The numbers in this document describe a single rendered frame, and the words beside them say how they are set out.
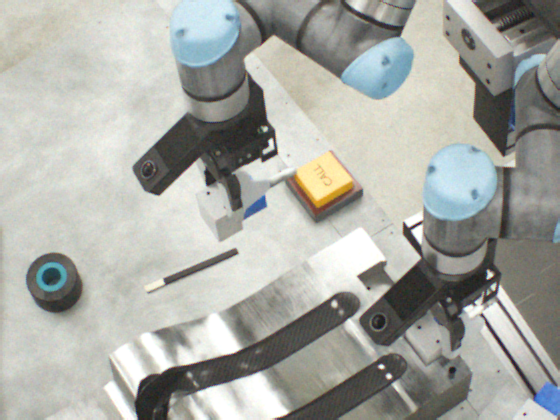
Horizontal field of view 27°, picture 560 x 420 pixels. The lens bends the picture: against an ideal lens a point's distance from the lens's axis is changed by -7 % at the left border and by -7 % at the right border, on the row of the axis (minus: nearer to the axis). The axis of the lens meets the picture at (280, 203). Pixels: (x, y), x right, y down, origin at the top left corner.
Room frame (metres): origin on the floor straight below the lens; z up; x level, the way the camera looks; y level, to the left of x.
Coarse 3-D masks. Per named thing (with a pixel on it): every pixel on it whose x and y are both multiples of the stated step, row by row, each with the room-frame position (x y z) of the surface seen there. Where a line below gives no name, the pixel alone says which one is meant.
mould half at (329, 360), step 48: (288, 288) 0.75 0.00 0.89; (336, 288) 0.74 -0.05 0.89; (144, 336) 0.68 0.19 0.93; (192, 336) 0.69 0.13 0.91; (240, 336) 0.69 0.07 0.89; (336, 336) 0.67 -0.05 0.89; (240, 384) 0.62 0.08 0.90; (288, 384) 0.62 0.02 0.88; (336, 384) 0.61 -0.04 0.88; (432, 384) 0.58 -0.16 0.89
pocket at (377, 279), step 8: (376, 264) 0.77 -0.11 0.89; (384, 264) 0.77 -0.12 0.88; (368, 272) 0.76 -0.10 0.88; (376, 272) 0.77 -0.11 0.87; (384, 272) 0.76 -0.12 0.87; (392, 272) 0.76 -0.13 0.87; (360, 280) 0.76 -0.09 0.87; (368, 280) 0.76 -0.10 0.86; (376, 280) 0.76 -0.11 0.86; (384, 280) 0.75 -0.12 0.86; (392, 280) 0.75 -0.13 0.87; (368, 288) 0.75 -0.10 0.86; (376, 288) 0.74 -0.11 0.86; (384, 288) 0.74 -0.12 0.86; (376, 296) 0.73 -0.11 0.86
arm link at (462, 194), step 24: (456, 144) 0.68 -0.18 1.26; (432, 168) 0.66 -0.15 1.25; (456, 168) 0.65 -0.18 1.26; (480, 168) 0.65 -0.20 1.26; (432, 192) 0.64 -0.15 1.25; (456, 192) 0.63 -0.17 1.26; (480, 192) 0.62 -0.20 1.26; (432, 216) 0.63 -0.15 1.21; (456, 216) 0.62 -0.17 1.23; (480, 216) 0.62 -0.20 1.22; (432, 240) 0.63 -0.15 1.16; (456, 240) 0.62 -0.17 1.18; (480, 240) 0.62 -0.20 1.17
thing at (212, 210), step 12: (288, 168) 0.90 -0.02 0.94; (276, 180) 0.88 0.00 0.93; (204, 192) 0.86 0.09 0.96; (216, 192) 0.86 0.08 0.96; (204, 204) 0.85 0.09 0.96; (216, 204) 0.84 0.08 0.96; (252, 204) 0.85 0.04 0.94; (264, 204) 0.85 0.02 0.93; (204, 216) 0.85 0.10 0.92; (216, 216) 0.83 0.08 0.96; (216, 228) 0.82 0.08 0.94; (228, 228) 0.83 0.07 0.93; (240, 228) 0.83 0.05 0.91
